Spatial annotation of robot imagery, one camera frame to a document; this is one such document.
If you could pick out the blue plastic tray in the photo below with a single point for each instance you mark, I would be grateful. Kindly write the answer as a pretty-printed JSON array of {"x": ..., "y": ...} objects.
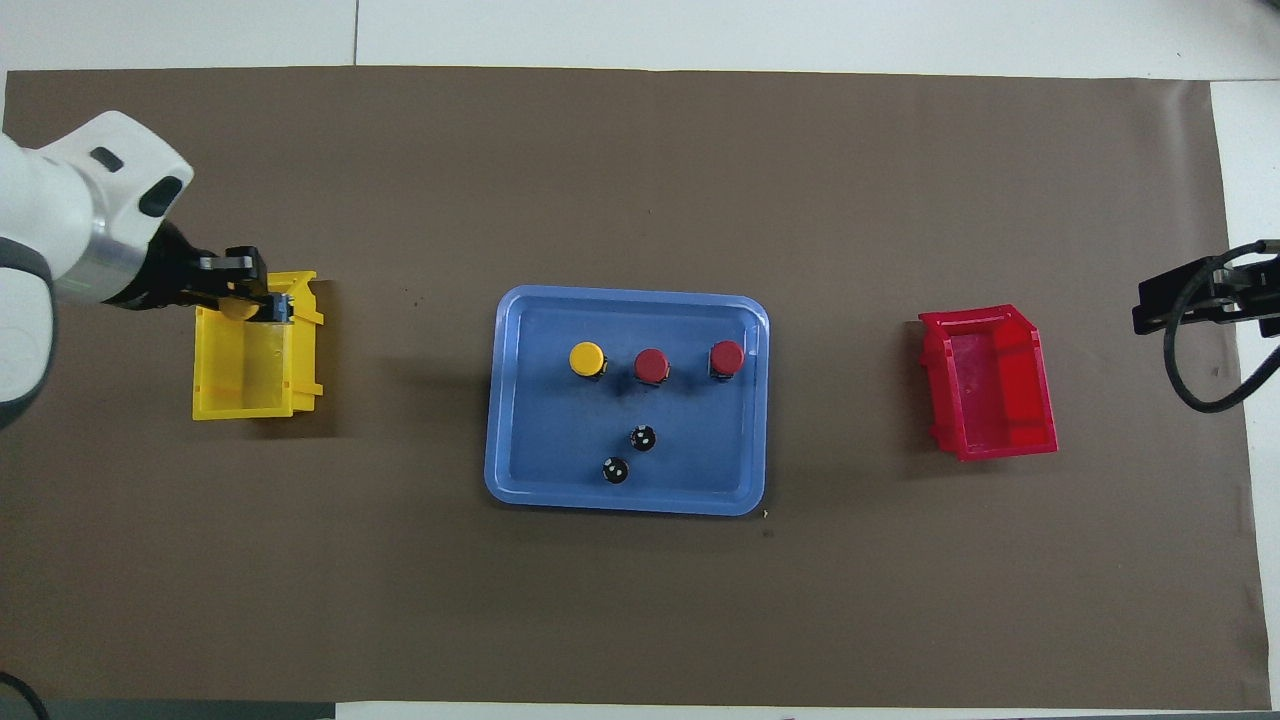
[{"x": 560, "y": 470}]

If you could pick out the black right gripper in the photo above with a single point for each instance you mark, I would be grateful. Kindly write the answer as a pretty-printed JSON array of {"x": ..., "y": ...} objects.
[{"x": 1250, "y": 295}]

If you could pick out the brown table mat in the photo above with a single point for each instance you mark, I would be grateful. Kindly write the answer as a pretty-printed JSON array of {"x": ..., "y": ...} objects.
[{"x": 640, "y": 600}]

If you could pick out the yellow plastic bin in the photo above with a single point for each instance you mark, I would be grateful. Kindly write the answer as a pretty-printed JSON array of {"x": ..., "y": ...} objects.
[{"x": 245, "y": 380}]

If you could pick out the red push button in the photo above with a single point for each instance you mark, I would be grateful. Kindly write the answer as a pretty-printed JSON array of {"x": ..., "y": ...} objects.
[
  {"x": 727, "y": 356},
  {"x": 651, "y": 365}
]

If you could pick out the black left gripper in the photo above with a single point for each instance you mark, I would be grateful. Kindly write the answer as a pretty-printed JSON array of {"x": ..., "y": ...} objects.
[{"x": 180, "y": 275}]

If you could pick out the red plastic bin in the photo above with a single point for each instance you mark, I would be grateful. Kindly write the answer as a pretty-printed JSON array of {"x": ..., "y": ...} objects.
[{"x": 990, "y": 390}]

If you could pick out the black cylindrical capacitor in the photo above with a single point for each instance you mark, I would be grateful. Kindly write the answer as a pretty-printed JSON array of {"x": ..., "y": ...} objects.
[
  {"x": 615, "y": 470},
  {"x": 643, "y": 437}
]

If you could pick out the yellow push button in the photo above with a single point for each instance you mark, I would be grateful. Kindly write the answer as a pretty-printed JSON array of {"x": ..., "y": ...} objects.
[
  {"x": 587, "y": 358},
  {"x": 238, "y": 308}
]

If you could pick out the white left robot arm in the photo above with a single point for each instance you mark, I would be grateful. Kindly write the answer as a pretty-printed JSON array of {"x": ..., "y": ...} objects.
[{"x": 50, "y": 200}]

